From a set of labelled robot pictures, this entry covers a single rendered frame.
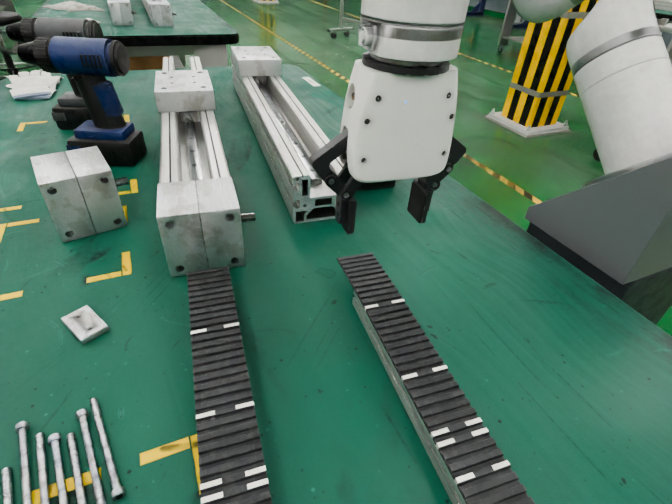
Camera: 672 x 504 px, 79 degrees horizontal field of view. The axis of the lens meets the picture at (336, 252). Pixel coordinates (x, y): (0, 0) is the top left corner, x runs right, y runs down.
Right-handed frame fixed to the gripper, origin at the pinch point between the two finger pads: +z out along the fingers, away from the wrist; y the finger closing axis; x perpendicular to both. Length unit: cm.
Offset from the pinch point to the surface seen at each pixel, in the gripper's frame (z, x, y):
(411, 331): 10.6, -8.1, 1.3
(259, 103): 6, 56, -3
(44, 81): 12, 105, -55
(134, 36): 15, 184, -35
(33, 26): -6, 73, -45
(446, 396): 10.6, -16.4, 0.7
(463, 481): 10.6, -23.5, -2.0
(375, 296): 10.8, -1.7, -0.2
